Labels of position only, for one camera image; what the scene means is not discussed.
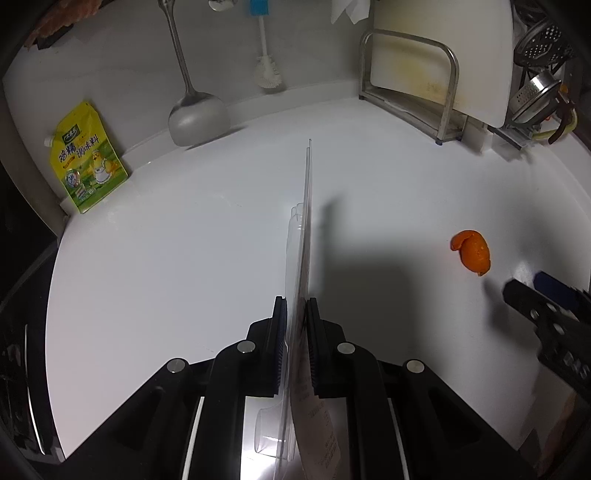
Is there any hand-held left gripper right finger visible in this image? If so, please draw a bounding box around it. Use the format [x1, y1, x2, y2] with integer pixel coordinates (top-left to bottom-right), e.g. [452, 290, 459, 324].
[305, 296, 536, 480]

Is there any metal steamer basket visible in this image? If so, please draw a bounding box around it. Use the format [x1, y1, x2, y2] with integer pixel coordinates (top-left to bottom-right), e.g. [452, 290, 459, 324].
[513, 18, 578, 70]

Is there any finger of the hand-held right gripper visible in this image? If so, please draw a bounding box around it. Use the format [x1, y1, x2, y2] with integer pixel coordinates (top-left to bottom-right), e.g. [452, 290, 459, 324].
[532, 271, 591, 315]
[502, 279, 561, 333]

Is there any white hanging cloth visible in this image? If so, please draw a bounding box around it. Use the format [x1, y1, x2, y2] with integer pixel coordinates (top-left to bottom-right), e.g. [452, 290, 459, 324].
[329, 0, 372, 26]

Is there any orange peel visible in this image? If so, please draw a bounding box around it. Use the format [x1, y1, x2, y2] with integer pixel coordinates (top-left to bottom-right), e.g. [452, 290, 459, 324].
[450, 230, 491, 277]

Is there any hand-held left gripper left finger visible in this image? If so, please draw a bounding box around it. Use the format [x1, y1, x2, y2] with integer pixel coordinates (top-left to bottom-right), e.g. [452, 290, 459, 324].
[65, 295, 288, 480]

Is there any large metal ladle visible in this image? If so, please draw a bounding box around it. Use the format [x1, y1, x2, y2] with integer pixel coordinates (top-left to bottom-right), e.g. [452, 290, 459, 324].
[157, 0, 232, 147]

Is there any printed paper leaflet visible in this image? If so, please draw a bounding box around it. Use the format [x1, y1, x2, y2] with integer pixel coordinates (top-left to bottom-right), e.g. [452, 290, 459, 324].
[291, 383, 342, 480]

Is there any white and blue bottle brush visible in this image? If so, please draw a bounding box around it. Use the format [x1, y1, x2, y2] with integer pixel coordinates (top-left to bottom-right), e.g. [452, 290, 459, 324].
[249, 0, 284, 89]

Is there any yellow gas hose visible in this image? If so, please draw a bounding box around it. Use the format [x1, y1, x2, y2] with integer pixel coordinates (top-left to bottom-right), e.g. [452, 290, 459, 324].
[533, 111, 578, 141]

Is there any black cooktop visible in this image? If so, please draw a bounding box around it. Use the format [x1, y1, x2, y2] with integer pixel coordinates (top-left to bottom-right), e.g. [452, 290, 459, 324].
[0, 258, 61, 462]

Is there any metal cutting board rack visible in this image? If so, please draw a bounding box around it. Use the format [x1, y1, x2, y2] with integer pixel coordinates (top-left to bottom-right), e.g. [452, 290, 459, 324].
[358, 28, 467, 146]

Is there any clear plastic packaging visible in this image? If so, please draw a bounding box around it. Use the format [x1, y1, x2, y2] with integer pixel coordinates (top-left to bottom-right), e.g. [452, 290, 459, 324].
[254, 138, 315, 480]

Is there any yellow seasoning pouch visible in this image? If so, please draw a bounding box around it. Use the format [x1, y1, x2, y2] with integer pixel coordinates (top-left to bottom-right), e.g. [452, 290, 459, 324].
[44, 100, 129, 214]

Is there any white cutting board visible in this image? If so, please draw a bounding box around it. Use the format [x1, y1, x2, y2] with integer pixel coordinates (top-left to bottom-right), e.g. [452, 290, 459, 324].
[369, 0, 515, 129]

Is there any orange cloth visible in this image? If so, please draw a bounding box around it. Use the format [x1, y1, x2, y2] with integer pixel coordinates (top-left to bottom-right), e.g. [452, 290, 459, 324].
[28, 0, 100, 42]

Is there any gas valve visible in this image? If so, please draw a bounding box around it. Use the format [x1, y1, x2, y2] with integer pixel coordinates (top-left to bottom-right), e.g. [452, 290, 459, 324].
[549, 83, 578, 144]

